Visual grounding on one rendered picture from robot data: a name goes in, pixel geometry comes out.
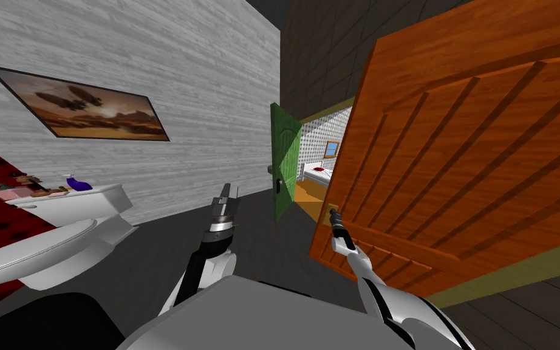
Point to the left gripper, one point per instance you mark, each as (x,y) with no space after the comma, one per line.
(223,210)

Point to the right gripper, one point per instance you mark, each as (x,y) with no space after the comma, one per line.
(338,223)

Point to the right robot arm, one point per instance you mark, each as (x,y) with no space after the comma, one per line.
(372,287)

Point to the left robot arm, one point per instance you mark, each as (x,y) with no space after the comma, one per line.
(197,272)

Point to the white bed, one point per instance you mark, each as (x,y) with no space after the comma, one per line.
(319,174)

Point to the green door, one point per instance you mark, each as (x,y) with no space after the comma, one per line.
(286,160)

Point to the small framed window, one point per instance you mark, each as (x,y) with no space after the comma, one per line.
(331,149)

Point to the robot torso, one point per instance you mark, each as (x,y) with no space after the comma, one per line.
(260,316)

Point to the orange wooden door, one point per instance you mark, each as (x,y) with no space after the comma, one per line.
(455,146)

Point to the framed brown landscape picture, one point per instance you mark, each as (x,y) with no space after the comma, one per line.
(85,107)

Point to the white toilet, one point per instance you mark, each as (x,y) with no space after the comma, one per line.
(47,238)

